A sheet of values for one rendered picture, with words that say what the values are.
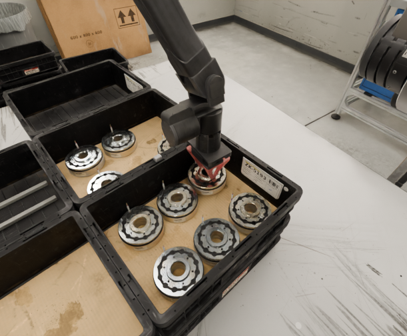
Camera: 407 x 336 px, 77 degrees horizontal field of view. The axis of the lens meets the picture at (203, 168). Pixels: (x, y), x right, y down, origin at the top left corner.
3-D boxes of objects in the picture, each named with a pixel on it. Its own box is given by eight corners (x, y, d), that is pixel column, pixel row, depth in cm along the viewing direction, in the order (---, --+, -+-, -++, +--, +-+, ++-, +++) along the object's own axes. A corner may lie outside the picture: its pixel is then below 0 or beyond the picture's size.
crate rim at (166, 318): (213, 134, 73) (213, 127, 72) (303, 197, 58) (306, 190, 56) (80, 213, 55) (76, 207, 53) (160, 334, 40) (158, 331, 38)
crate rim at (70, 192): (154, 93, 89) (153, 87, 87) (213, 134, 73) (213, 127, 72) (34, 144, 70) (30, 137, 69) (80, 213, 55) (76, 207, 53)
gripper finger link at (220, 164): (207, 189, 63) (208, 164, 56) (191, 172, 67) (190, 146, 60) (228, 177, 66) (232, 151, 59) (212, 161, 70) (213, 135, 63)
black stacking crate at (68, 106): (118, 85, 111) (110, 59, 102) (157, 115, 96) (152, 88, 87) (20, 123, 93) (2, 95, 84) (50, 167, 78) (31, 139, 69)
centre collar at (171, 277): (181, 253, 54) (181, 252, 53) (195, 272, 51) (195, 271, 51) (161, 267, 52) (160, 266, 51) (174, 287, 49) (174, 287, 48)
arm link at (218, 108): (228, 105, 51) (212, 92, 54) (200, 117, 48) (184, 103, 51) (226, 131, 56) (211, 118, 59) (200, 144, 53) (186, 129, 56)
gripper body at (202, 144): (209, 169, 57) (210, 145, 51) (184, 143, 62) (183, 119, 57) (232, 157, 60) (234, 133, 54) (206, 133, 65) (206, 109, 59)
